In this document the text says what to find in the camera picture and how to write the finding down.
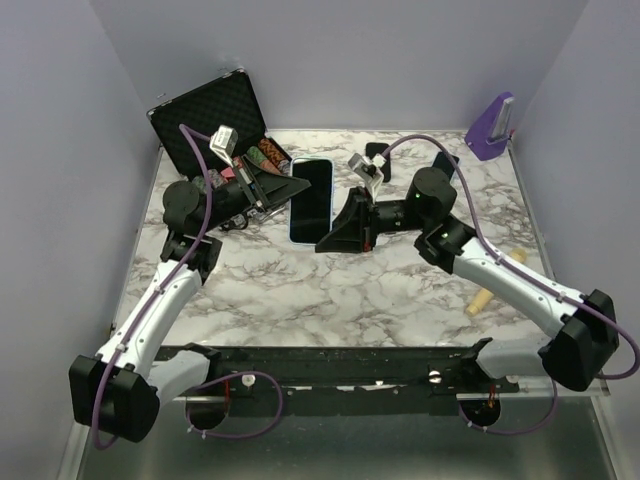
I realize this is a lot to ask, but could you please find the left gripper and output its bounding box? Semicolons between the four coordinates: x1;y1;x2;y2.
202;155;312;235

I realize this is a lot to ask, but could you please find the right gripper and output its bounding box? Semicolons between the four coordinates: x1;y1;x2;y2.
314;188;429;256

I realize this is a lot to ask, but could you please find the light blue phone case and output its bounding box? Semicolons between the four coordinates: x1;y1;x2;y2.
288;156;335;249

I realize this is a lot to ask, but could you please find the black cased phone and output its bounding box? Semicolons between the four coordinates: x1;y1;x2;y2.
365;142;392;183

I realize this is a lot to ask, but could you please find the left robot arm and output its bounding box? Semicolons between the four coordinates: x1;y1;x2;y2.
69;163;310;449

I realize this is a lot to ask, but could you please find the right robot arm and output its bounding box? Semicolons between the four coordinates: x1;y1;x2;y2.
315;167;619;392

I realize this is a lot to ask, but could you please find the black poker chip case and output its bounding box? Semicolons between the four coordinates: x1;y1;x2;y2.
147;68;307;231

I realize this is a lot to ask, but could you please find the pink card box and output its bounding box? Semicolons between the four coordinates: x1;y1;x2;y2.
220;167;235;180

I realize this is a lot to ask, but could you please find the wooden cylinder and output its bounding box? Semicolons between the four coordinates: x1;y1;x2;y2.
465;248;527;317

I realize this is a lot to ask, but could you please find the purple metronome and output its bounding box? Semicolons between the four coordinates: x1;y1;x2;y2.
464;91;515;161

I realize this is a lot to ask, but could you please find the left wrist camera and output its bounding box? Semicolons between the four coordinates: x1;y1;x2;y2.
209;125;238;167

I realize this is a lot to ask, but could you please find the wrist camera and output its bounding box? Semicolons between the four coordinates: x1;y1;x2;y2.
348;153;384;201
209;125;238;167

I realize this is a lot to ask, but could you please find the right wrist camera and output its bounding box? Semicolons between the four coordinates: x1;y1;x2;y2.
348;153;384;201

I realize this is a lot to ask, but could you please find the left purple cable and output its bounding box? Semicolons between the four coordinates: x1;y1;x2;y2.
91;123;285;450

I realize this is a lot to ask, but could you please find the purple cable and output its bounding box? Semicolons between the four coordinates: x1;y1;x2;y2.
379;134;640;437
91;123;285;450

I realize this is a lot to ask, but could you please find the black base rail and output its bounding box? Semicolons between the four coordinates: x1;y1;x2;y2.
182;346;519;418

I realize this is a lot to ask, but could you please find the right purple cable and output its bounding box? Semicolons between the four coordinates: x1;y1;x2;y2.
379;134;640;437

